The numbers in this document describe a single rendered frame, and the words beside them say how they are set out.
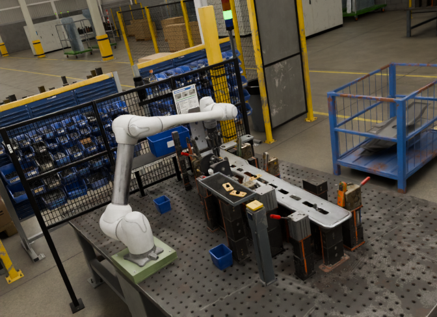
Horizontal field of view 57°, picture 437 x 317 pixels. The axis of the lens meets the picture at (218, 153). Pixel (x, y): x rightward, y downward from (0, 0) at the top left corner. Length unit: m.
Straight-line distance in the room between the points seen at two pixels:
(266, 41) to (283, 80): 0.66
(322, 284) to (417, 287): 0.43
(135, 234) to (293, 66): 4.07
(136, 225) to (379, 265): 1.31
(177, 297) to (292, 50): 4.28
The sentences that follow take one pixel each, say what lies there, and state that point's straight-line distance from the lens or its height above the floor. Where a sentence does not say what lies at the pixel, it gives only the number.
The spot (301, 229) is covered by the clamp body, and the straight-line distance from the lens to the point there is 1.99.
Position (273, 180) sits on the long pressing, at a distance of 2.46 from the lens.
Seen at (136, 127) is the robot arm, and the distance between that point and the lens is 2.31.
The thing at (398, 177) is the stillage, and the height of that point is 0.18.
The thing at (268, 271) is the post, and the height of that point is 0.77.
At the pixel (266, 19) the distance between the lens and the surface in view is 5.42.
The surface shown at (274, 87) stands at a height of 0.72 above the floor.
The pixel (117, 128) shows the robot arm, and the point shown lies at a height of 1.47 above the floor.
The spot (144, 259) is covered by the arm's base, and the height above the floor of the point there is 0.78.
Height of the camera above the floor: 2.14
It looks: 23 degrees down
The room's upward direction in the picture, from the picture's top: 12 degrees counter-clockwise
